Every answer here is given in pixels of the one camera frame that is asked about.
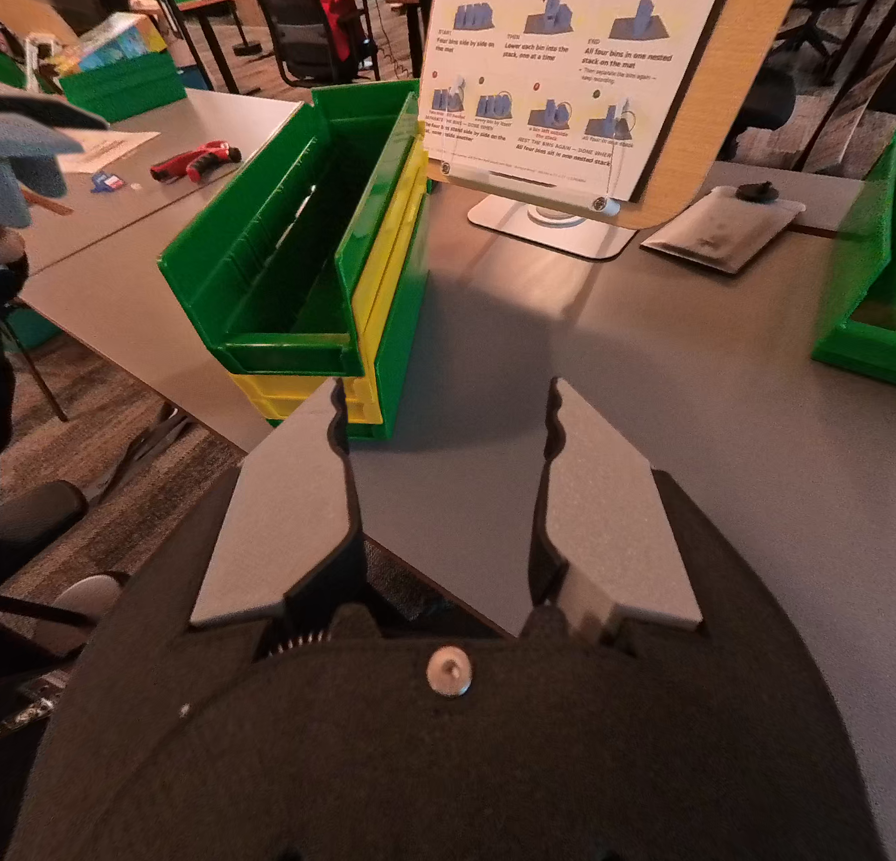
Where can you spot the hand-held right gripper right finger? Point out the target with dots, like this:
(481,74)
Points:
(609,525)

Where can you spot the yellow plastic bin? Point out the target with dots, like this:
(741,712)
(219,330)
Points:
(308,411)
(301,385)

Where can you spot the white paper sheet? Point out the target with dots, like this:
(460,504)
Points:
(112,149)

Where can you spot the red and black hand tool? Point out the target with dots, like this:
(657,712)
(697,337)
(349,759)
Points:
(203,158)

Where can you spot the small blue tag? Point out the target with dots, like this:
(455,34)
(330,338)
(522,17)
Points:
(106,182)

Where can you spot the colourful cardboard box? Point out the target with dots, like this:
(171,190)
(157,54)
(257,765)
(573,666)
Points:
(112,42)

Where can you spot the black office chair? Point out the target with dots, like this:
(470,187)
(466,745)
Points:
(763,112)
(294,28)

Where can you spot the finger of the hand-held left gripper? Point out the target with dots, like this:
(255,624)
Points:
(35,137)
(49,109)

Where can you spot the person's left hand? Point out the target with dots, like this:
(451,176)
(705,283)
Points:
(10,244)

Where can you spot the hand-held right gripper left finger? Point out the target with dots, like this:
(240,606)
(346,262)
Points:
(280,525)

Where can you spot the red bag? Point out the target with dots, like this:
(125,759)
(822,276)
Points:
(343,25)

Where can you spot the printed instruction sheet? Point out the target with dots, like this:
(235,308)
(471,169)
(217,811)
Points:
(665,119)

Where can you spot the instruction sheet on wooden stand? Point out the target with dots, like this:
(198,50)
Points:
(742,70)

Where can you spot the green plastic bin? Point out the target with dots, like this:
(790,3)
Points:
(280,266)
(861,245)
(126,91)
(402,329)

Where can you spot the metal stand base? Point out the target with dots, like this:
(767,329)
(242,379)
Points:
(609,238)

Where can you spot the grey padded pouch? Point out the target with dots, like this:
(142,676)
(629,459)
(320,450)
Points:
(721,235)

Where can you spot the white clip bar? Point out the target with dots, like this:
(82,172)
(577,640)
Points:
(532,188)

